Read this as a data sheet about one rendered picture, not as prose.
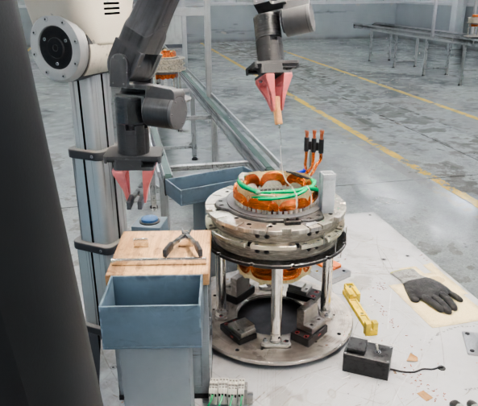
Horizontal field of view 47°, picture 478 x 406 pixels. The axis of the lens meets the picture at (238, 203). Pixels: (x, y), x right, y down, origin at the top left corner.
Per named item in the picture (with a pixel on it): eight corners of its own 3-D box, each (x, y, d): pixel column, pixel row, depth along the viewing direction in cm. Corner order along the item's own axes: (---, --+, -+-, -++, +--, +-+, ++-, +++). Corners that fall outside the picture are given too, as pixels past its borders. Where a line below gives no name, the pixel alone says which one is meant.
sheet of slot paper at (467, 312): (498, 319, 138) (498, 317, 138) (429, 329, 134) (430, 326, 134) (433, 263, 166) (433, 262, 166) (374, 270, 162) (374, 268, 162)
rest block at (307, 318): (296, 328, 128) (297, 308, 126) (309, 317, 132) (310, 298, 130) (312, 334, 125) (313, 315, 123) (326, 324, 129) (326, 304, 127)
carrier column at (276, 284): (282, 346, 124) (284, 263, 117) (271, 347, 124) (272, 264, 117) (280, 340, 127) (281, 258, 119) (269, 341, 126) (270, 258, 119)
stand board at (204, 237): (209, 285, 102) (209, 273, 101) (105, 287, 102) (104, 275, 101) (211, 239, 121) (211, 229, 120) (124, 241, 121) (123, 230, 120)
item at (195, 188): (243, 252, 174) (243, 165, 164) (261, 266, 165) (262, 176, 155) (170, 271, 163) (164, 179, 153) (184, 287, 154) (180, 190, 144)
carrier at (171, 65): (151, 93, 434) (148, 54, 423) (198, 96, 425) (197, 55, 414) (129, 103, 399) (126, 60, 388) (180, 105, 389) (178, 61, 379)
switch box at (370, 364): (388, 381, 116) (390, 358, 114) (341, 370, 120) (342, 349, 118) (391, 364, 122) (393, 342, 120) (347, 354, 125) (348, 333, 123)
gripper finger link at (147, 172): (155, 209, 102) (152, 159, 98) (116, 209, 101) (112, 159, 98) (159, 195, 108) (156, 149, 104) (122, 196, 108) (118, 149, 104)
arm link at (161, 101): (139, 54, 100) (110, 52, 93) (194, 58, 96) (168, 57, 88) (138, 120, 103) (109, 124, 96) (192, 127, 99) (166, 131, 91)
